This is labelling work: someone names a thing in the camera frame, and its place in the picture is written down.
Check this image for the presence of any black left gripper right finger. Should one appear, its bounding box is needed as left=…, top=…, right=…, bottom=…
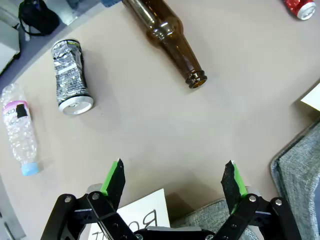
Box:
left=212, top=159, right=302, bottom=240

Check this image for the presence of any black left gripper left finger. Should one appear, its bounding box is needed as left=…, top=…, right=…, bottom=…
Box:
left=41, top=158, right=137, bottom=240

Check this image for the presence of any crushed black silver can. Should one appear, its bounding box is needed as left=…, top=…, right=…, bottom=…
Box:
left=51, top=38, right=95, bottom=116

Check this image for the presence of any red drink can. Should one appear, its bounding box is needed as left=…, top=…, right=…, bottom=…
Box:
left=283, top=0, right=317, bottom=21

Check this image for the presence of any white paper label bottle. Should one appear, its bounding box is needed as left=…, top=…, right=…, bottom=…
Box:
left=87, top=188, right=172, bottom=240

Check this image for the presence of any crushed plastic bottle blue cap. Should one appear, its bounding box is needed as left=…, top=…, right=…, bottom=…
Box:
left=0, top=83, right=40, bottom=177

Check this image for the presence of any white folded paper label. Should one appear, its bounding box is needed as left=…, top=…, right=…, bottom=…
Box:
left=300, top=82, right=320, bottom=112

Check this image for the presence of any brown glass bottle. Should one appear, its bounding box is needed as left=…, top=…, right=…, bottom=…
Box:
left=121, top=0, right=208, bottom=90

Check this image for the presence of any white cabinet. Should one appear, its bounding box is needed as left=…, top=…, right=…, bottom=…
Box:
left=0, top=0, right=21, bottom=76

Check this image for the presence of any black bag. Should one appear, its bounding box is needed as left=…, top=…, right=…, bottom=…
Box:
left=18, top=0, right=60, bottom=36

